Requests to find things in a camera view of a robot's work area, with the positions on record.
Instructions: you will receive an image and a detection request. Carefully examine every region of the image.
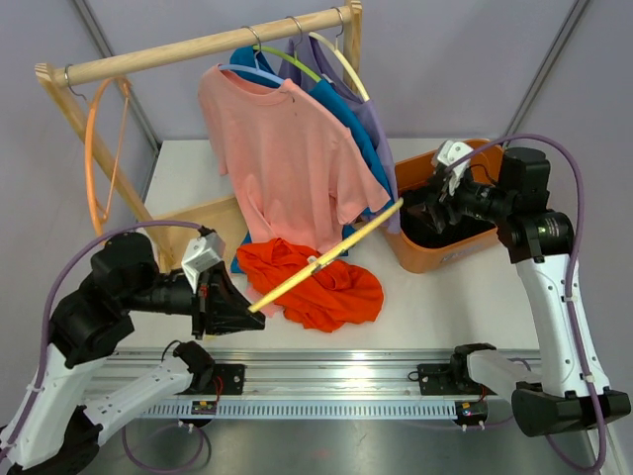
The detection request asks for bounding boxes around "wooden clothes rack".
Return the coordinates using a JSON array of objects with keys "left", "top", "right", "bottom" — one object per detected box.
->
[{"left": 34, "top": 0, "right": 365, "bottom": 268}]

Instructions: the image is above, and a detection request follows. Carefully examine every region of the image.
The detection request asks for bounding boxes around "blue t shirt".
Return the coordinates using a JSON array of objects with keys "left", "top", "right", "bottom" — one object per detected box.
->
[{"left": 229, "top": 47, "right": 397, "bottom": 276}]

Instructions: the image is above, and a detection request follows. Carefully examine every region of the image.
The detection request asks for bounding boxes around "aluminium mounting rail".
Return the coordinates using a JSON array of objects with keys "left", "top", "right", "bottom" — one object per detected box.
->
[{"left": 83, "top": 347, "right": 545, "bottom": 422}]

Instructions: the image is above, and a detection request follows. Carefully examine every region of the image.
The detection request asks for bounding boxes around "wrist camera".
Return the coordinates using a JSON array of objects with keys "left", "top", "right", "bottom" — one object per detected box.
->
[
  {"left": 431, "top": 140, "right": 474, "bottom": 196},
  {"left": 181, "top": 231, "right": 226, "bottom": 292}
]

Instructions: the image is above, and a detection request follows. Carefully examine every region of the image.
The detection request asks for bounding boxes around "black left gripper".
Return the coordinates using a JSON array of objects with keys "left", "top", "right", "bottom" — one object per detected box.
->
[{"left": 122, "top": 259, "right": 267, "bottom": 339}]

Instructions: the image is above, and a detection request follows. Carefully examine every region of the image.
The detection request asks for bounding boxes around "light blue clothes hanger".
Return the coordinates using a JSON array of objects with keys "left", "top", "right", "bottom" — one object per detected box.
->
[{"left": 218, "top": 46, "right": 284, "bottom": 86}]

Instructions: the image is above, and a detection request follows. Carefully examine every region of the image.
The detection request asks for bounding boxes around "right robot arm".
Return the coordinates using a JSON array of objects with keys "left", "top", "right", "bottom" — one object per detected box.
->
[{"left": 404, "top": 141, "right": 631, "bottom": 437}]

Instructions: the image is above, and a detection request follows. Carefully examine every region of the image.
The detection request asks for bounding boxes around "black t shirt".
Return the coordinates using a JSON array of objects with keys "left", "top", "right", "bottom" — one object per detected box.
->
[{"left": 401, "top": 187, "right": 495, "bottom": 248}]

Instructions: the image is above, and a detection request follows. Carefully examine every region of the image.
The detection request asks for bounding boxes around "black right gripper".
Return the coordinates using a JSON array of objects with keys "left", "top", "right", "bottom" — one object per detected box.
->
[{"left": 409, "top": 167, "right": 514, "bottom": 235}]

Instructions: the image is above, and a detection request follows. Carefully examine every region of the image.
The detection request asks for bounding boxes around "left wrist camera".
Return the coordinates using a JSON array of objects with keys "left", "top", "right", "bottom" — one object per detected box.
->
[{"left": 181, "top": 231, "right": 226, "bottom": 292}]

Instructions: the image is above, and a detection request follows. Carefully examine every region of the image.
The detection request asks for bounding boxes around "pink t shirt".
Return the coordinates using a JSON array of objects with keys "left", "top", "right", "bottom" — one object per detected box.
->
[{"left": 197, "top": 63, "right": 392, "bottom": 318}]

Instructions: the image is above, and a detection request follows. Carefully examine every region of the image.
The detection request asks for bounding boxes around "lavender t shirt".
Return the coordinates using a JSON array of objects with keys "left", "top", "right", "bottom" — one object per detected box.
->
[{"left": 298, "top": 35, "right": 398, "bottom": 205}]

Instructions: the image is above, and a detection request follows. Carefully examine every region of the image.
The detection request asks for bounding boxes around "yellow clothes hanger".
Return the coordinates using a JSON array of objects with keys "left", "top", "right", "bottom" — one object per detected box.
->
[{"left": 248, "top": 198, "right": 404, "bottom": 313}]

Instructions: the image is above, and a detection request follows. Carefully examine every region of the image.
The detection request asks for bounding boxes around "orange t shirt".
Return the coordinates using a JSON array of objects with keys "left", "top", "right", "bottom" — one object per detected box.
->
[{"left": 236, "top": 238, "right": 385, "bottom": 333}]

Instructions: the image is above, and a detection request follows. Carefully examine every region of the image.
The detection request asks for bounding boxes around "wooden tray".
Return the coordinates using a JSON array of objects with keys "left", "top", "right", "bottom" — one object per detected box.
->
[{"left": 157, "top": 196, "right": 247, "bottom": 271}]

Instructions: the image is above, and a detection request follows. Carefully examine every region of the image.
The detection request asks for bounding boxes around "cream clothes hanger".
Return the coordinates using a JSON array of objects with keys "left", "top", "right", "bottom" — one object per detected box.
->
[{"left": 309, "top": 6, "right": 370, "bottom": 103}]

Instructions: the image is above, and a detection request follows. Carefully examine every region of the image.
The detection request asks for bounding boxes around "green clothes hanger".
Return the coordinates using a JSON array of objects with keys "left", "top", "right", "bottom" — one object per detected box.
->
[{"left": 250, "top": 16, "right": 323, "bottom": 91}]

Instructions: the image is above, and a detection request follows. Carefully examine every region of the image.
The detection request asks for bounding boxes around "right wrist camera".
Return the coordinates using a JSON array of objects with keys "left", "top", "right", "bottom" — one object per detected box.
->
[{"left": 431, "top": 140, "right": 474, "bottom": 196}]

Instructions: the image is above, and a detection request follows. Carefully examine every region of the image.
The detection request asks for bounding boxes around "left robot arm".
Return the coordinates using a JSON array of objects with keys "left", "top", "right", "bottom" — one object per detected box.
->
[{"left": 1, "top": 229, "right": 265, "bottom": 474}]

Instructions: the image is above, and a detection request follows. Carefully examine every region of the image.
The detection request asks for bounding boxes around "orange clothes hanger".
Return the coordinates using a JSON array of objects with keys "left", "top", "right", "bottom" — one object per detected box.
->
[{"left": 62, "top": 63, "right": 134, "bottom": 238}]

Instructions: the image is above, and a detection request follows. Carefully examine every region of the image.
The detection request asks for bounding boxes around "orange plastic basket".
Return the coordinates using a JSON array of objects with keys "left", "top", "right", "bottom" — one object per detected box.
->
[{"left": 384, "top": 140, "right": 498, "bottom": 273}]

